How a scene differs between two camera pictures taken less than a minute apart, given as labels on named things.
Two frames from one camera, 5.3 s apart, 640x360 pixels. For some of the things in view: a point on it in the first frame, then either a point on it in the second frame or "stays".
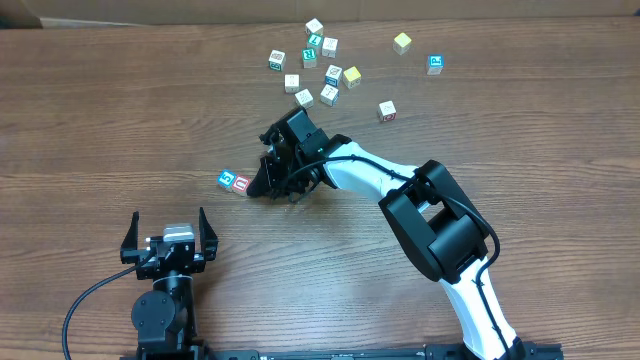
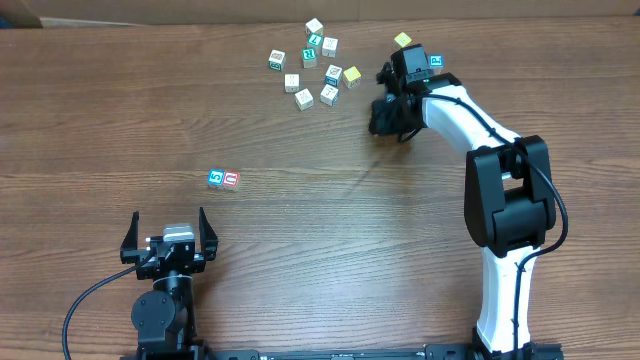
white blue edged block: (329, 95) stays
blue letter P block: (435, 63) stays
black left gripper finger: (129, 252) stays
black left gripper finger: (208, 238) stays
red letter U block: (241, 183) -> (231, 179)
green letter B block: (277, 60) stays
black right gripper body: (281, 171) -> (389, 120)
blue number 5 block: (226, 178) -> (215, 178)
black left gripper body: (197, 266) stays
